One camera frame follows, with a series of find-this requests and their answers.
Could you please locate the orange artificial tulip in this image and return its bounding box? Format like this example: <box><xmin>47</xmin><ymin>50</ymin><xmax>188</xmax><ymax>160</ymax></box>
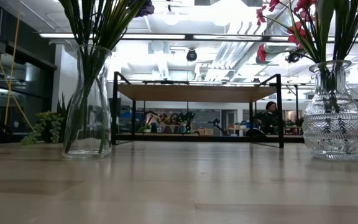
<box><xmin>57</xmin><ymin>0</ymin><xmax>105</xmax><ymax>155</ymax></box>

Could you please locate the black framed window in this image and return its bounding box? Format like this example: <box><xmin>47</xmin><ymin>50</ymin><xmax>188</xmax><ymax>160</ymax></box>
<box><xmin>0</xmin><ymin>30</ymin><xmax>58</xmax><ymax>125</ymax></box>

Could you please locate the wooden shelf black frame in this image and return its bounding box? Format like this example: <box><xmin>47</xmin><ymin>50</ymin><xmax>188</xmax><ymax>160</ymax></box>
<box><xmin>111</xmin><ymin>71</ymin><xmax>285</xmax><ymax>149</ymax></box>

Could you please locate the dark red artificial rose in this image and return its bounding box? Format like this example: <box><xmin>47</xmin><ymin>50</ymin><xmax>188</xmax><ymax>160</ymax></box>
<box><xmin>315</xmin><ymin>0</ymin><xmax>337</xmax><ymax>103</ymax></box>

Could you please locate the smooth clear glass vase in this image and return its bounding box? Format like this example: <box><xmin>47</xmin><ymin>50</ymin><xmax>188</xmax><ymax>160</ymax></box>
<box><xmin>62</xmin><ymin>44</ymin><xmax>113</xmax><ymax>159</ymax></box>

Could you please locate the blue artificial flower bunch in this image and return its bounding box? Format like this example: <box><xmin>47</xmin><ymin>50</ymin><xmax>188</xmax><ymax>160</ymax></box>
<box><xmin>79</xmin><ymin>0</ymin><xmax>111</xmax><ymax>153</ymax></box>

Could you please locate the artificial green succulent plant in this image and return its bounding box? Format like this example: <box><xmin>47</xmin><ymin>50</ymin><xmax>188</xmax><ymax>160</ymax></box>
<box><xmin>20</xmin><ymin>93</ymin><xmax>73</xmax><ymax>146</ymax></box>

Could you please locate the person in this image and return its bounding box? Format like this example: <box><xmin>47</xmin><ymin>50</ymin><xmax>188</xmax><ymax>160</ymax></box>
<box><xmin>253</xmin><ymin>101</ymin><xmax>282</xmax><ymax>136</ymax></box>

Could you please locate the red artificial flower bunch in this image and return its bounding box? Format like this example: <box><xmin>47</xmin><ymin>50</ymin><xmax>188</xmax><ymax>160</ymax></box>
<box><xmin>255</xmin><ymin>0</ymin><xmax>358</xmax><ymax>94</ymax></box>

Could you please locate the cut-glass patterned vase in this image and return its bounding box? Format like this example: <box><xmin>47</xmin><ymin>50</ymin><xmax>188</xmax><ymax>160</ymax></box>
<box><xmin>301</xmin><ymin>59</ymin><xmax>358</xmax><ymax>161</ymax></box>

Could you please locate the thin yellow hanging cord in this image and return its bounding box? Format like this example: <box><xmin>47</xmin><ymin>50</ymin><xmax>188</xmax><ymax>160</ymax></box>
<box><xmin>4</xmin><ymin>12</ymin><xmax>22</xmax><ymax>125</ymax></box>

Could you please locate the black ceiling spotlight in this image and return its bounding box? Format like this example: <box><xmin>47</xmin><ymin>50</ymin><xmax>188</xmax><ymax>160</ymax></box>
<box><xmin>286</xmin><ymin>51</ymin><xmax>303</xmax><ymax>64</ymax></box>

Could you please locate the silver ventilation duct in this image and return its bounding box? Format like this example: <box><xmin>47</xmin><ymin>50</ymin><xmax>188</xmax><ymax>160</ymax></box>
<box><xmin>255</xmin><ymin>0</ymin><xmax>326</xmax><ymax>65</ymax></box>

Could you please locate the purple artificial flower bunch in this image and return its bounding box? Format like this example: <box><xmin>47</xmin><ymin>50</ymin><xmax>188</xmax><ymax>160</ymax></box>
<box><xmin>98</xmin><ymin>0</ymin><xmax>155</xmax><ymax>153</ymax></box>

